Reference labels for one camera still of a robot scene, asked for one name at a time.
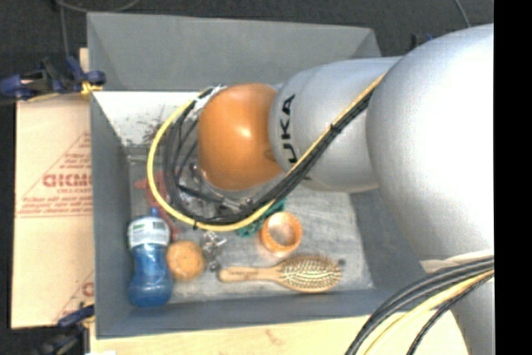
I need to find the tan orange ball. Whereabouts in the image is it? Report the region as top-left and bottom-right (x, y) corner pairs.
(165, 240), (207, 282)

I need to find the brown cardboard board red print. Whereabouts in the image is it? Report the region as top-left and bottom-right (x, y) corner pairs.
(9, 94), (96, 330)

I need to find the orange plastic cup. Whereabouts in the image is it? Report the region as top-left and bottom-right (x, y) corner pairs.
(258, 211), (304, 259)

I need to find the grey metal bin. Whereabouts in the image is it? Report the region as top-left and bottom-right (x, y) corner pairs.
(86, 12), (430, 338)

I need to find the wooden hairbrush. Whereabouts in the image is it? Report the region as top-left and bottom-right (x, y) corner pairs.
(217, 254), (343, 293)

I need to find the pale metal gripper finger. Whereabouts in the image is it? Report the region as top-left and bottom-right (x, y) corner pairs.
(206, 249), (222, 273)
(200, 231), (228, 251)

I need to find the blue plastic bottle white label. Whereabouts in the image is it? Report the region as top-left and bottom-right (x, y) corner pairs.
(126, 207), (175, 308)

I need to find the red plastic toy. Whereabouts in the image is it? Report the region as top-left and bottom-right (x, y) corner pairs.
(133, 174), (180, 243)

